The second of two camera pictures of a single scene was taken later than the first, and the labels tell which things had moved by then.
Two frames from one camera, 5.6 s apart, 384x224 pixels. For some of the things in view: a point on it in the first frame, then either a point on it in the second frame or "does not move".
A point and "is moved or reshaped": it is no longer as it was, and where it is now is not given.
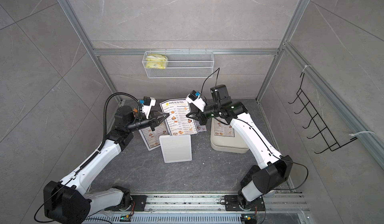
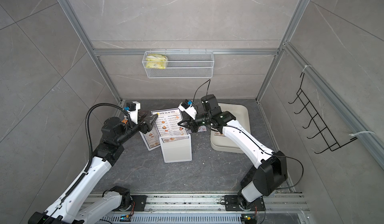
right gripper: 197,115 → 191,123
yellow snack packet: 156,61 does not move
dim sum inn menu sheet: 178,123 is moved or reshaped
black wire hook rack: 316,119 does not move
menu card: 176,148 does not move
